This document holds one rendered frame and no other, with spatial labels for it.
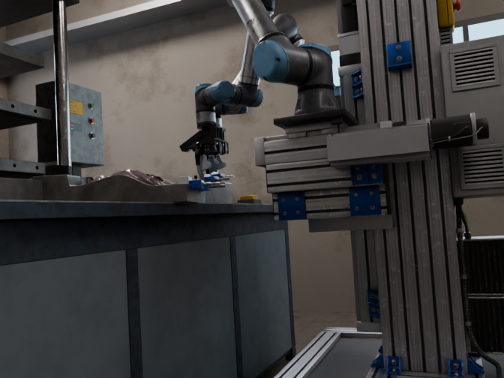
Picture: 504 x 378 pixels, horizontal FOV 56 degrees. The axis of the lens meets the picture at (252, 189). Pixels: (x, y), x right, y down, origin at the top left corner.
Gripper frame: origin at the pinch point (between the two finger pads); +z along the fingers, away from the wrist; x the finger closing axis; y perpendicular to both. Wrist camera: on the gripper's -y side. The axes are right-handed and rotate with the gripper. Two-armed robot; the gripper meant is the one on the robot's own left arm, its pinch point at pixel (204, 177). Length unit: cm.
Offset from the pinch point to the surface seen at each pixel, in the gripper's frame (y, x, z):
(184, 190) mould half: 12.6, -35.0, 7.3
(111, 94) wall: -205, 194, -107
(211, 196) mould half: 2.2, 1.3, 7.5
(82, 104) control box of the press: -85, 28, -46
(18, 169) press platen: -79, -17, -9
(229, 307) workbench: 4, 7, 50
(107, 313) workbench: 4, -61, 39
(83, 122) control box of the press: -85, 28, -37
